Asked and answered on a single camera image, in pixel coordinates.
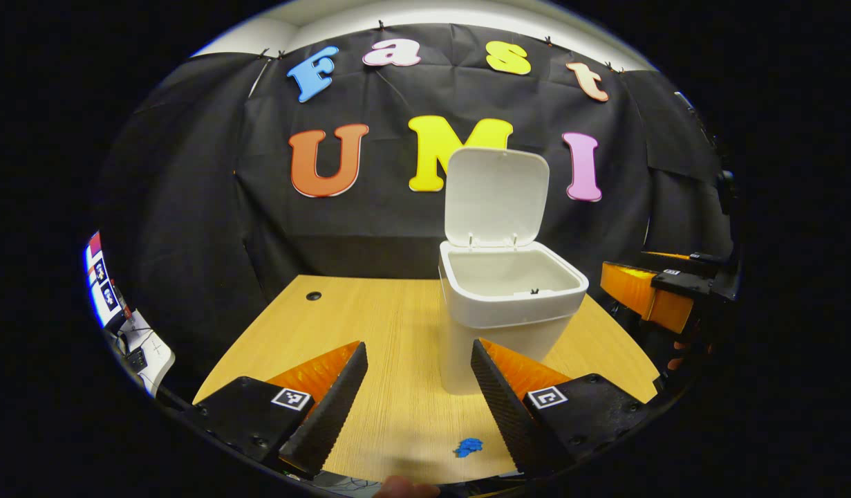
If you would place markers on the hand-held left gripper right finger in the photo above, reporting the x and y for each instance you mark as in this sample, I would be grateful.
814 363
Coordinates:
505 415

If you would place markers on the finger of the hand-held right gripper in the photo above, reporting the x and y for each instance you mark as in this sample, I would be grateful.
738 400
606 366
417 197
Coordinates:
705 259
677 282

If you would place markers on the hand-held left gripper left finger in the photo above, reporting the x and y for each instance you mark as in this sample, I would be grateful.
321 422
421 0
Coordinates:
332 415

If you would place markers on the blue paper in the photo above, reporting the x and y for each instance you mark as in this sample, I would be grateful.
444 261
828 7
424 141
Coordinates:
469 447

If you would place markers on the white desktop garbage bin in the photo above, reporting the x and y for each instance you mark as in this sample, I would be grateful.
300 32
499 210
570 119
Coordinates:
498 311

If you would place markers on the wooden desktop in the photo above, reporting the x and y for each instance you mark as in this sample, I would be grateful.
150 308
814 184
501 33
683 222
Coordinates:
397 332

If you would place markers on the black backdrop cloth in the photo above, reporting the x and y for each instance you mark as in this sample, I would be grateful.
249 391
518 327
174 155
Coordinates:
397 221

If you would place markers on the colourful wall poster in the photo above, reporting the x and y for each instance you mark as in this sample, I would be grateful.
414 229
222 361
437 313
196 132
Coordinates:
101 277

